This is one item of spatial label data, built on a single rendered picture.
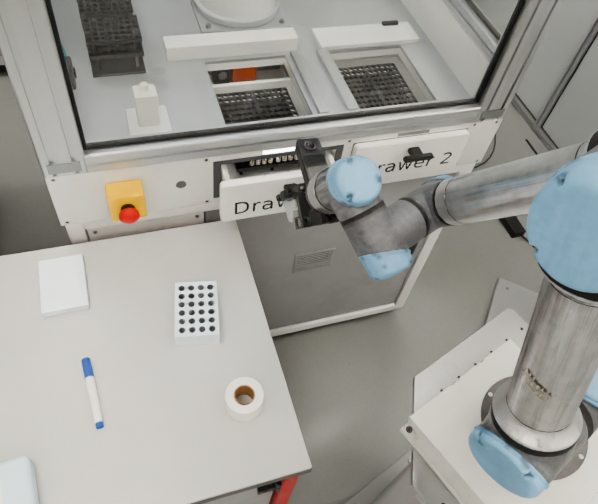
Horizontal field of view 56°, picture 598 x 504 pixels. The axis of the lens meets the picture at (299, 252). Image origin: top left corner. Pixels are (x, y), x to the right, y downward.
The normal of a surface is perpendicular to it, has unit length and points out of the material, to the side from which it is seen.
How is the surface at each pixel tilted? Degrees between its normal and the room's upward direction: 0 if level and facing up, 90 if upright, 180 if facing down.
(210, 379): 0
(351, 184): 35
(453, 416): 2
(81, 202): 90
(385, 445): 0
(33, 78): 90
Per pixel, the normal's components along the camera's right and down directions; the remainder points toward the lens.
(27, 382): 0.11, -0.59
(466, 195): -0.88, 0.05
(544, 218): -0.76, 0.36
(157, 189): 0.29, 0.79
